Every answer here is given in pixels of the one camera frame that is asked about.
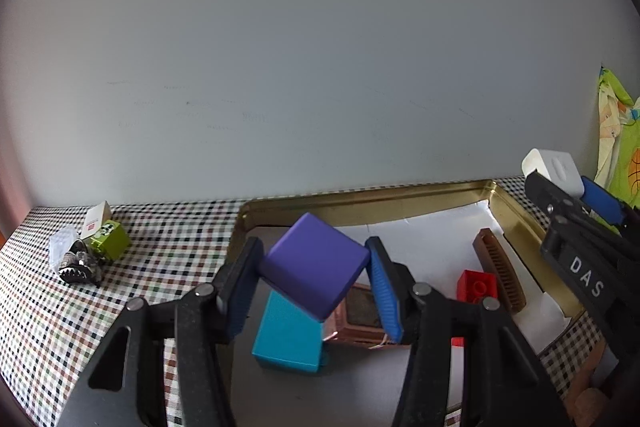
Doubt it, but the gold tin box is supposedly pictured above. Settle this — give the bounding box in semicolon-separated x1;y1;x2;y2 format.
215;179;599;427

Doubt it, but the white small box red label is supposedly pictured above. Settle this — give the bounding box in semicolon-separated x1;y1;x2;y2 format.
82;201;114;241

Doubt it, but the clear plastic packet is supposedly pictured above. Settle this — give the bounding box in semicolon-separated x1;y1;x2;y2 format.
49;227;79;269

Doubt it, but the white paper liner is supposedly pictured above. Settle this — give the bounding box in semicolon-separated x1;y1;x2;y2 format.
235;202;571;418

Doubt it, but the purple cube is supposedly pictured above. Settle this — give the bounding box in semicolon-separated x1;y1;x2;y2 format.
260;212;372;322

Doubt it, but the green toy brick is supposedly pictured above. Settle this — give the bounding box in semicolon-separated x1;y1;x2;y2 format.
90;220;132;261

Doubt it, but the brown comb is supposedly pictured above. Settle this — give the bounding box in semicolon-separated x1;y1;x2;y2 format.
472;228;527;313

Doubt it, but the teal box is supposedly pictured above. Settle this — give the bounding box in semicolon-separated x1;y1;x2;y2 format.
251;289;331;376

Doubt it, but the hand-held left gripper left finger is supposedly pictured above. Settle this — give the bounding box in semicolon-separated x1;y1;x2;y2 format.
57;237;265;427

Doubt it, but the brown rectangular case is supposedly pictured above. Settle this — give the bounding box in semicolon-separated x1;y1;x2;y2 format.
322;284;406;349

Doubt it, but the green printed cloth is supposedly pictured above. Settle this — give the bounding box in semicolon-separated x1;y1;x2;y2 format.
596;66;640;210

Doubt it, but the checkered tablecloth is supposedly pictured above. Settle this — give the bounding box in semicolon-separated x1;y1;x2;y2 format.
0;177;640;427

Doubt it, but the red toy brick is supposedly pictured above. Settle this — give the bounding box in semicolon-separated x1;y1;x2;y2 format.
456;270;499;308

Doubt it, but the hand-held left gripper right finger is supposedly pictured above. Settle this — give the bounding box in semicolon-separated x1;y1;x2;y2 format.
364;236;571;427

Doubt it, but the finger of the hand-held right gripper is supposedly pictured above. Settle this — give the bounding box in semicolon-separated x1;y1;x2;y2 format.
524;171;592;221
582;176;640;236

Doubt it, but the white charger plug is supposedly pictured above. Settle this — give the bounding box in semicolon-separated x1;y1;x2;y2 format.
521;148;586;198

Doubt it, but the black hair claw clip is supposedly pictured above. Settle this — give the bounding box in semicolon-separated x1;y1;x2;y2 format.
59;239;104;284

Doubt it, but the person's right hand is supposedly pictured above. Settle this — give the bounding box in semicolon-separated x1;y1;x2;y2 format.
572;384;608;427

